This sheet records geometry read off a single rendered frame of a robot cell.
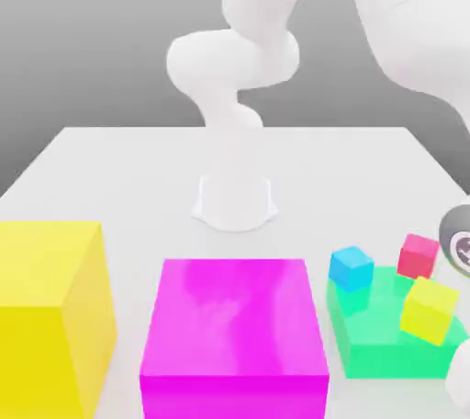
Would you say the large yellow box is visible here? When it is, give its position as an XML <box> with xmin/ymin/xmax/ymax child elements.
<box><xmin>0</xmin><ymin>221</ymin><xmax>118</xmax><ymax>419</ymax></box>

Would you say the large green box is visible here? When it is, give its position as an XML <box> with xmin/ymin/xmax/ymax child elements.
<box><xmin>326</xmin><ymin>266</ymin><xmax>470</xmax><ymax>379</ymax></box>

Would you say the large magenta box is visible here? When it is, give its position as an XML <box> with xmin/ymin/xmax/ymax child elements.
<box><xmin>139</xmin><ymin>258</ymin><xmax>330</xmax><ymax>419</ymax></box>

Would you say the small yellow cube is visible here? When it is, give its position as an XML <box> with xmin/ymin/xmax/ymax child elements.
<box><xmin>399</xmin><ymin>276</ymin><xmax>461</xmax><ymax>347</ymax></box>

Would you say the small red cube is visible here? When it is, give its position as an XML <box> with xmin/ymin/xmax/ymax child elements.
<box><xmin>397</xmin><ymin>233</ymin><xmax>441</xmax><ymax>280</ymax></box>

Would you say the small blue cube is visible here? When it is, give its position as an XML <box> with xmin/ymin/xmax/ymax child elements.
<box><xmin>328</xmin><ymin>245</ymin><xmax>375</xmax><ymax>293</ymax></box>

